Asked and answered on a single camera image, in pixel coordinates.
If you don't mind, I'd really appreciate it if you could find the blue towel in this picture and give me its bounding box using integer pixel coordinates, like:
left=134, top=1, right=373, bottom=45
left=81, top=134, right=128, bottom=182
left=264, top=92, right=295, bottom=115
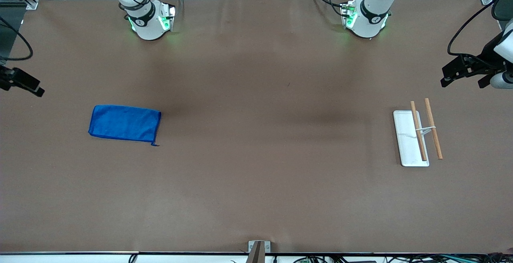
left=88, top=105, right=162, bottom=147

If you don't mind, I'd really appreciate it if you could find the wooden rack rod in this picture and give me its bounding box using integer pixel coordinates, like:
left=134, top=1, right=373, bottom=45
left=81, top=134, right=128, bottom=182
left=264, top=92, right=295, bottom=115
left=410, top=101, right=428, bottom=162
left=424, top=98, right=444, bottom=160

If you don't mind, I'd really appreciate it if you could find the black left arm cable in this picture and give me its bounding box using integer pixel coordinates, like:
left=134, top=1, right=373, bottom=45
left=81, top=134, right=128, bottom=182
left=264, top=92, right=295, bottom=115
left=447, top=0, right=513, bottom=60

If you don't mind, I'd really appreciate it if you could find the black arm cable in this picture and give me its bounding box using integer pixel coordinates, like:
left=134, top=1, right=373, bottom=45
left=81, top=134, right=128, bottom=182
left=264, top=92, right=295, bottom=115
left=447, top=0, right=513, bottom=60
left=0, top=14, right=33, bottom=61

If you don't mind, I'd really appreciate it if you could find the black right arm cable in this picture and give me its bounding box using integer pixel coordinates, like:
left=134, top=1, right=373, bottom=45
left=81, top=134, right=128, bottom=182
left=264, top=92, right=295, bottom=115
left=0, top=14, right=33, bottom=61

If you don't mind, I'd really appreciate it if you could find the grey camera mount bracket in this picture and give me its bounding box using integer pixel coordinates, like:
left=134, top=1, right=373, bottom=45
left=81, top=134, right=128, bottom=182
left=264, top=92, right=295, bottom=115
left=248, top=241, right=271, bottom=263

